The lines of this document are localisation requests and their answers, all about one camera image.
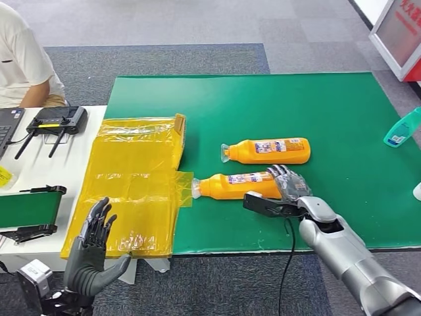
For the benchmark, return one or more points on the white and red display stand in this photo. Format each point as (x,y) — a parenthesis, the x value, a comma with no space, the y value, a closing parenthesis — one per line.
(399,37)

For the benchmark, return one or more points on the white bottle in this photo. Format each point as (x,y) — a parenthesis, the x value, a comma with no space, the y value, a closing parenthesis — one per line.
(418,192)

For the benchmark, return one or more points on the green table mat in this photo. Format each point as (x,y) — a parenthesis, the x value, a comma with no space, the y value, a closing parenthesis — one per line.
(296,109)

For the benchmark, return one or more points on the teal plastic bottle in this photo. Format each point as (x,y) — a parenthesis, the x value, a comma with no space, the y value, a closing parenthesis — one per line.
(401,129)

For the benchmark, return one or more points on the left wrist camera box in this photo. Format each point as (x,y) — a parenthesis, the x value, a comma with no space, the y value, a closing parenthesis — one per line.
(34,279)

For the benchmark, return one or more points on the green belt conveyor black frame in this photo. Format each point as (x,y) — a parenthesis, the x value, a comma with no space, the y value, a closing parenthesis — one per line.
(28,209)

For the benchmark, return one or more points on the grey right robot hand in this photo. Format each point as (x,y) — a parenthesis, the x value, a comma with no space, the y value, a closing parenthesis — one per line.
(290,183)

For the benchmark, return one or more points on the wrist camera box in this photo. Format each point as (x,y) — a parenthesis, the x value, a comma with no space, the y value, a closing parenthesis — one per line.
(34,279)
(266,205)

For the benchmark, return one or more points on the black remote controller with antennas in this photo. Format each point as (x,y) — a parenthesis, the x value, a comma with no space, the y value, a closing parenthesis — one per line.
(57,120)

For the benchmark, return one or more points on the dark laptop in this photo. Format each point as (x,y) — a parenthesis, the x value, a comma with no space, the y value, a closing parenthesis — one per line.
(8,126)

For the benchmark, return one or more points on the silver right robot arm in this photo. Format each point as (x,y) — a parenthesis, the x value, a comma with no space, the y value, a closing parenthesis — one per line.
(355,257)

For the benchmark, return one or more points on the yellow plastic sheet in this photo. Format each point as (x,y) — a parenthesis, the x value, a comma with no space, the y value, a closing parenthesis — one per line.
(131,187)

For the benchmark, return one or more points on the orange bottle with clear cap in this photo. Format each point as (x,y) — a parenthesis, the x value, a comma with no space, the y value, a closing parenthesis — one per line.
(269,151)
(237,187)

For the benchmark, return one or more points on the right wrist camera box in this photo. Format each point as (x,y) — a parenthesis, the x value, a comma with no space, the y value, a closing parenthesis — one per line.
(266,205)

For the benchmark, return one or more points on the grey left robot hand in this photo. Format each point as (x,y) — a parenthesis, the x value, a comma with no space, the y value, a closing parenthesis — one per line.
(88,266)

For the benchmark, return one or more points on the white table leg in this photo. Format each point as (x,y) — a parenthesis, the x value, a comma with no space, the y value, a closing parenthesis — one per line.
(151,266)

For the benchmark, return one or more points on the yellow label packet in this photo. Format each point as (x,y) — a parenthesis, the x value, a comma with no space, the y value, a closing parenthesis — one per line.
(4,176)

